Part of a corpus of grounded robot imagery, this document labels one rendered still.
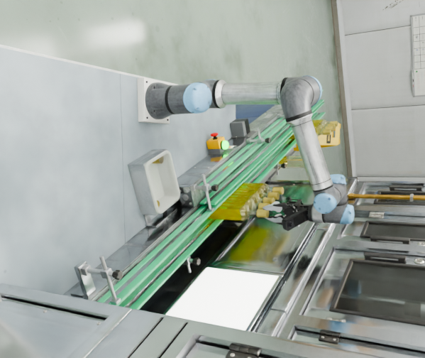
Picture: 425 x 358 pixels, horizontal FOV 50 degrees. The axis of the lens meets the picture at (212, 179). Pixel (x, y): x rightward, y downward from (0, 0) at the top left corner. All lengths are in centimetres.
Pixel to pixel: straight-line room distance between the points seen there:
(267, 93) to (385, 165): 644
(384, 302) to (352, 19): 633
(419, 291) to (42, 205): 127
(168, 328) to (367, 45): 692
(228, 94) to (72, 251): 84
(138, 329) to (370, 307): 86
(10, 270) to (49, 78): 60
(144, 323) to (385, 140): 715
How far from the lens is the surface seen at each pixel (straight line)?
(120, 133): 178
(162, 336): 100
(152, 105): 184
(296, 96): 161
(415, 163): 805
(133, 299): 164
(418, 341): 149
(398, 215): 218
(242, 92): 182
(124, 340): 103
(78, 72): 166
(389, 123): 787
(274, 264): 180
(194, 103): 176
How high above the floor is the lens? 193
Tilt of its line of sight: 30 degrees down
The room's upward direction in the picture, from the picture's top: 91 degrees clockwise
